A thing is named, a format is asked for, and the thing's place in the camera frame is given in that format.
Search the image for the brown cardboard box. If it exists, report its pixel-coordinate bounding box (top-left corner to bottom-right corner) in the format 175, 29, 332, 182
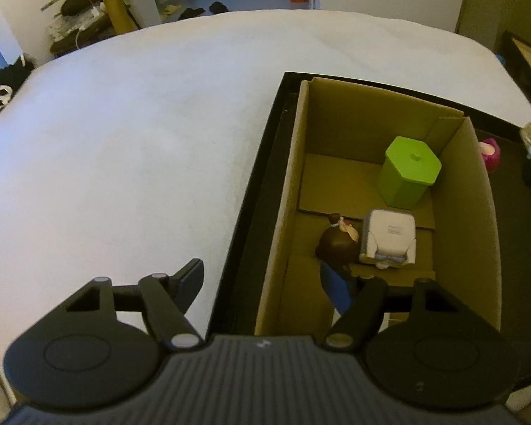
254, 77, 502, 336

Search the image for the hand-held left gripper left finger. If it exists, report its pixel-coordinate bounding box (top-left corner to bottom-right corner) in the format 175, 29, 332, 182
66, 257, 205, 350

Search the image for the black cloth with white print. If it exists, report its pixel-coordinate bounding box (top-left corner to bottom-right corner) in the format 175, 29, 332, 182
0, 53, 36, 131

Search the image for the small white device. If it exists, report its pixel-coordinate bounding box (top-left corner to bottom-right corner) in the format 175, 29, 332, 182
358, 208, 417, 270

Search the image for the black tray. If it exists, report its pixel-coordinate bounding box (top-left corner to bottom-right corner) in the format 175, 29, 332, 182
206, 72, 531, 392

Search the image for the dark wooden furniture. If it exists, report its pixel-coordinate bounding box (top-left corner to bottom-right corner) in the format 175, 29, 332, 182
500, 31, 531, 130

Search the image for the green hexagonal container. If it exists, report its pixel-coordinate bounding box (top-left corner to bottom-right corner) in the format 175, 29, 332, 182
377, 136, 442, 209

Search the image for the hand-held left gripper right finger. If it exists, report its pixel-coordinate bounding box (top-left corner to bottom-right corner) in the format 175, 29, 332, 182
320, 262, 466, 350

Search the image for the brown-haired doll figurine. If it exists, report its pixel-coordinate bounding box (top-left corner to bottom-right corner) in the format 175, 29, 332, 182
315, 213, 362, 276

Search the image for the pink toy figure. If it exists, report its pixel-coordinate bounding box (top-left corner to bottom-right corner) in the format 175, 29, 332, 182
479, 138, 502, 172

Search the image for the white bed sheet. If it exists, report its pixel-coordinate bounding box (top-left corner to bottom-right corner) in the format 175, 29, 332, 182
0, 9, 531, 412

